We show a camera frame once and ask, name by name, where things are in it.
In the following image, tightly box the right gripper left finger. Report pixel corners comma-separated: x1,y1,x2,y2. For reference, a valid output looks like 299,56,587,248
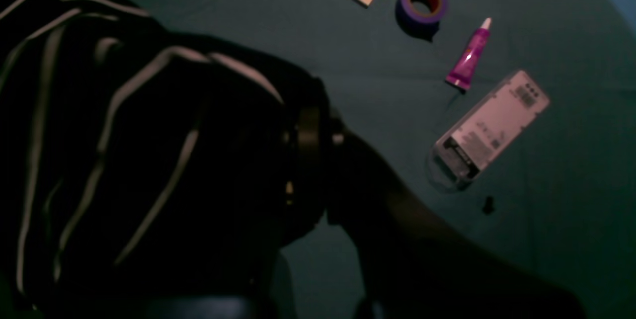
240,105,328,319

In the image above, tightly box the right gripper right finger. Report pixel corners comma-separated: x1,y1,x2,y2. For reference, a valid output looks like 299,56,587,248
325,120,587,319

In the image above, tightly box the navy white striped t-shirt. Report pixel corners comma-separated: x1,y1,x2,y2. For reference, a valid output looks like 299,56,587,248
1,0,328,310

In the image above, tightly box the small black screw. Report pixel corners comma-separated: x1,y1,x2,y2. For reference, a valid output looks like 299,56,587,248
482,196,495,215

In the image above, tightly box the clear plastic blister pack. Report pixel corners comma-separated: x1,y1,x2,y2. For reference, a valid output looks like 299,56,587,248
427,70,551,192

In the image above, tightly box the pink glue tube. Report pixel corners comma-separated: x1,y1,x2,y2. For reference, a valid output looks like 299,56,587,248
445,17,492,92

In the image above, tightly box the teal table cloth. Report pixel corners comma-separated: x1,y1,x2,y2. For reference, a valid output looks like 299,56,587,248
0,0,636,319

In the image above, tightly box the purple tape roll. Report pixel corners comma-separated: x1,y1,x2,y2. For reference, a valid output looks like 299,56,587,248
395,0,449,40

